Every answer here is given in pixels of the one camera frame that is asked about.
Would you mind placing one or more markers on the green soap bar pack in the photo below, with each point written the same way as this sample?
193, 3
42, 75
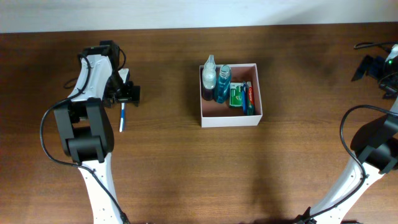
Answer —
235, 95

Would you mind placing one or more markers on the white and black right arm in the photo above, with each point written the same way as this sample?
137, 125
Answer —
373, 149

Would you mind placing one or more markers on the white open cardboard box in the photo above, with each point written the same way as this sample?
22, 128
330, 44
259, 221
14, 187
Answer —
215, 115

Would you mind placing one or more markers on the blue and white toothbrush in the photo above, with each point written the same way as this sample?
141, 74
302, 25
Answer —
122, 118

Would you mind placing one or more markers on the teal mouthwash bottle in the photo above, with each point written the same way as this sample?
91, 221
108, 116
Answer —
223, 84

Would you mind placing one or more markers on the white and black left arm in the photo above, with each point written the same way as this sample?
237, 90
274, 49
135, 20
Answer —
85, 131

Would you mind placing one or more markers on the red and green toothpaste tube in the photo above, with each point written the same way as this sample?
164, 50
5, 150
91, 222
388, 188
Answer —
250, 99

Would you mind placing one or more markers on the blue disposable razor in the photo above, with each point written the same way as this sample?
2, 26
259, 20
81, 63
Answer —
244, 100

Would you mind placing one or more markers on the clear foam soap pump bottle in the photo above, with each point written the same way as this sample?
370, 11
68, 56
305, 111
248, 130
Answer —
208, 77

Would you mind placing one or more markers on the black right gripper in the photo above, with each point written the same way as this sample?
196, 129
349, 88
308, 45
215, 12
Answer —
375, 66

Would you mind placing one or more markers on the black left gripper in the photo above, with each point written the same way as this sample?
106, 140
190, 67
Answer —
126, 94

